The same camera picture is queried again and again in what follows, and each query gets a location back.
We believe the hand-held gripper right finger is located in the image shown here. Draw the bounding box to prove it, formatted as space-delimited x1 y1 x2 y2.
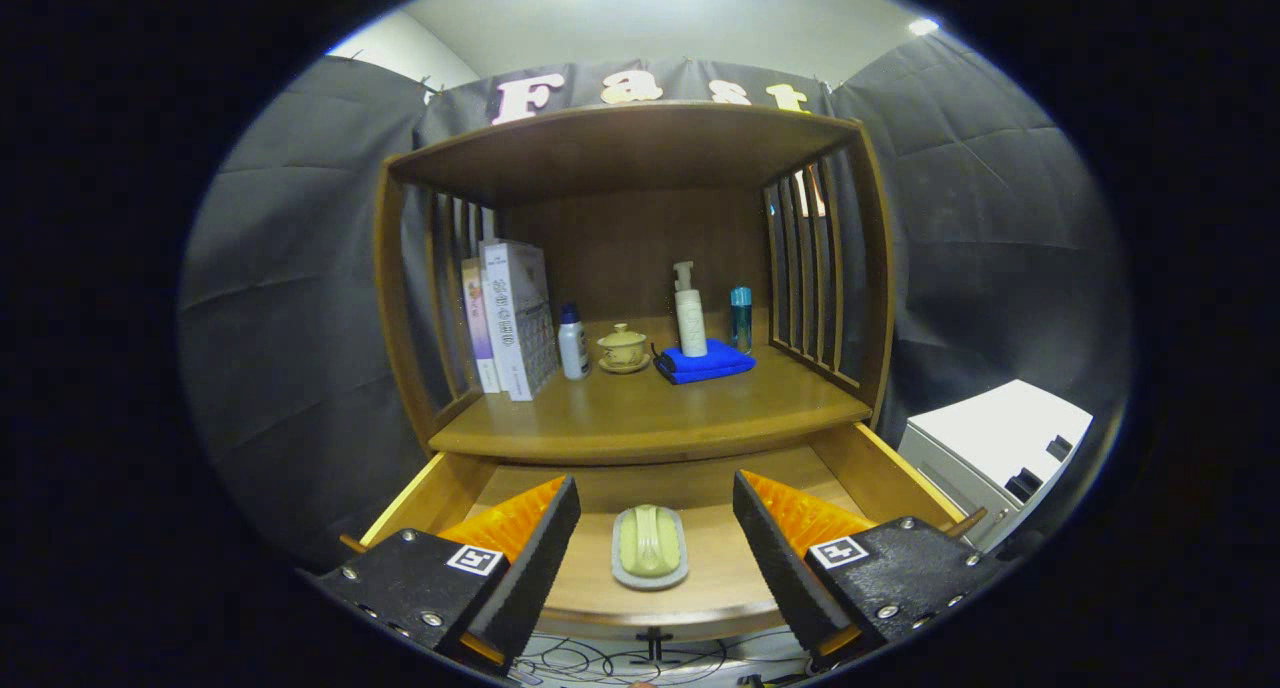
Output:
732 468 1011 669

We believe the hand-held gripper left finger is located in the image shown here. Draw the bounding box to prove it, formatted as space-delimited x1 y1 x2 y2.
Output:
312 473 583 674

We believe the wooden drawer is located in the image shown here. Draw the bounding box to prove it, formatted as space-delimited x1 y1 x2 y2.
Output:
340 423 989 641

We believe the green brush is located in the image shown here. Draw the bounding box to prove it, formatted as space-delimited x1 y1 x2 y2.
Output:
611 503 690 591

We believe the wooden countertop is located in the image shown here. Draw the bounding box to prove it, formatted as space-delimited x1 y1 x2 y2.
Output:
428 313 873 466

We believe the white drawer unit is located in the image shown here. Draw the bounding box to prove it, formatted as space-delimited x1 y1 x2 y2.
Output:
897 379 1095 554

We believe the wooden cabinet with slatted sides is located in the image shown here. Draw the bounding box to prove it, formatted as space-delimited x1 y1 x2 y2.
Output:
373 101 896 469

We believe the folded blue cloth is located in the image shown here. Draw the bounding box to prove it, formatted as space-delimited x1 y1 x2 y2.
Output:
654 339 757 386

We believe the white bottle with blue cap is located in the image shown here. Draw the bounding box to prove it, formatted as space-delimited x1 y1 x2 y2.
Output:
557 302 591 381

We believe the yellow lidded teacup with saucer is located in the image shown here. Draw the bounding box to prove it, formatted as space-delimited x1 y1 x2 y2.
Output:
597 323 652 375

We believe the thick white book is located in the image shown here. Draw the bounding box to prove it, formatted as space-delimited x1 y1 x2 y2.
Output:
479 238 560 402

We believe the thin purple book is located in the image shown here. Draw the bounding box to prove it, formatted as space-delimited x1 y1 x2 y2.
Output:
461 257 501 395

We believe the white pump bottle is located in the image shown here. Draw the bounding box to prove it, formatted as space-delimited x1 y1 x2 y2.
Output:
672 260 708 358

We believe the black backdrop cloth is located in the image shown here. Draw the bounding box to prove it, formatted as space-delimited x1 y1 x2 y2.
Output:
178 53 1136 569

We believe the tangle of black floor cables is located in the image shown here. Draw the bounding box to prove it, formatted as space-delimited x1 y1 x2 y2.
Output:
510 628 801 684

